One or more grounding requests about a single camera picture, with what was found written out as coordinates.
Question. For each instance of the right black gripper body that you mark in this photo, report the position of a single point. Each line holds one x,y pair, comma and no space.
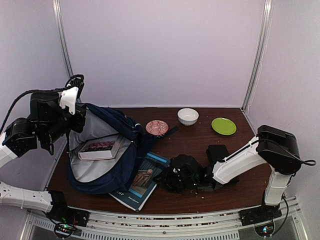
176,183

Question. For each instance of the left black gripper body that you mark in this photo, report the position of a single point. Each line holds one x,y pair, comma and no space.
76,126

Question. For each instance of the blue Humor book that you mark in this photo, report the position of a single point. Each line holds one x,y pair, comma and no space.
143,184

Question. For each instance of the Designer Fate flower book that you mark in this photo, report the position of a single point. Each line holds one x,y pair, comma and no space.
103,148

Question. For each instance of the navy blue backpack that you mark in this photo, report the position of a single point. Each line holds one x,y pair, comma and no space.
104,176

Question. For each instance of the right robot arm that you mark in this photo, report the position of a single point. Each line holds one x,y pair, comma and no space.
271,146

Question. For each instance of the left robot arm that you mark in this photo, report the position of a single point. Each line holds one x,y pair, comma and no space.
53,113

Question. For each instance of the black pencil case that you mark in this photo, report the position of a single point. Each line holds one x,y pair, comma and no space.
216,154

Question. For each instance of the red patterned small bowl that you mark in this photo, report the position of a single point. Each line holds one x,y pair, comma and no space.
157,128

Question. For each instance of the white ceramic bowl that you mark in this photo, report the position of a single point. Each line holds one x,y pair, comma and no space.
187,116

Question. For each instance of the green plate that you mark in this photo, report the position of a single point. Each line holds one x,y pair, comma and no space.
223,126

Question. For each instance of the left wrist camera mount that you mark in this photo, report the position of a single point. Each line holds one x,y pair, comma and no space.
71,93

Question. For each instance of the front aluminium rail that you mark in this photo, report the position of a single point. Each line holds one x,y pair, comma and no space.
218,225

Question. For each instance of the left aluminium frame post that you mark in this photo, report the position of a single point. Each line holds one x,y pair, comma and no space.
57,10

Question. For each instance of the aluminium frame post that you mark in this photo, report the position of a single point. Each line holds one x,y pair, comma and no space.
57,10
261,46

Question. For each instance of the right aluminium frame post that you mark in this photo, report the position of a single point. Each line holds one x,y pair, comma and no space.
261,46

